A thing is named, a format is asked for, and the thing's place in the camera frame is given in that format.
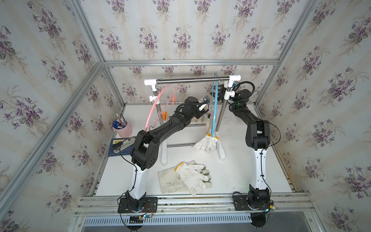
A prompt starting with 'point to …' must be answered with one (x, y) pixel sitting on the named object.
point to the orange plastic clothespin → (164, 115)
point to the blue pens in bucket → (121, 124)
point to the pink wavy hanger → (163, 106)
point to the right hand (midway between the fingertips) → (214, 90)
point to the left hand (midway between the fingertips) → (201, 104)
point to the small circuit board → (138, 219)
